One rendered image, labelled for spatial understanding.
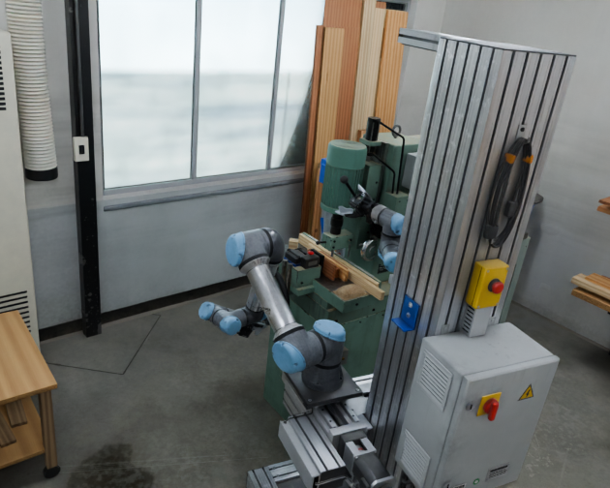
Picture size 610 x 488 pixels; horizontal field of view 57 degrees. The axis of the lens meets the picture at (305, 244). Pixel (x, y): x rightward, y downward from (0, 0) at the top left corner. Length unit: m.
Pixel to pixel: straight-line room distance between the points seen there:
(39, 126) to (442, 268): 2.13
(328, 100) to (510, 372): 2.80
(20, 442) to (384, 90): 3.30
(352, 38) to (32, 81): 2.18
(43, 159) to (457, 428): 2.34
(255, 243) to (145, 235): 1.79
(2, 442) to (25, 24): 1.85
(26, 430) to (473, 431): 1.99
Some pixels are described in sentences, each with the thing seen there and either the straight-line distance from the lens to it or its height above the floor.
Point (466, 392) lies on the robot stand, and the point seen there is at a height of 1.19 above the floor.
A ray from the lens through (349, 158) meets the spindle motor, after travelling 2.48.
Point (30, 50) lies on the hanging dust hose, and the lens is 3.03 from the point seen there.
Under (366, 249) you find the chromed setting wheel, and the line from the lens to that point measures 2.66.
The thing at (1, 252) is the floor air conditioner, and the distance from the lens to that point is 3.12.
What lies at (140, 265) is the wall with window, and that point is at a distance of 3.79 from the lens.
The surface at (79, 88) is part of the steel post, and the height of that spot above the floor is 1.52.
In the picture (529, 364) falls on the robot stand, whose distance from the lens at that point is 1.71.
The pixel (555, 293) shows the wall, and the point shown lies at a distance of 4.71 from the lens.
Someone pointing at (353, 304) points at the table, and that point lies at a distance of 2.50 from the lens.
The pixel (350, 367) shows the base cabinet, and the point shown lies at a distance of 2.88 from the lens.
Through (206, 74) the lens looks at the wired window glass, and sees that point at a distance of 3.71.
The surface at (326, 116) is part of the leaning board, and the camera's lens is 4.09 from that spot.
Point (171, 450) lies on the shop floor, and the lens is 2.99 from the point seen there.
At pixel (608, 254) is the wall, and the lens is 4.48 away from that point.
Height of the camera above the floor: 2.09
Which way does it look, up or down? 24 degrees down
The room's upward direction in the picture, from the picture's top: 7 degrees clockwise
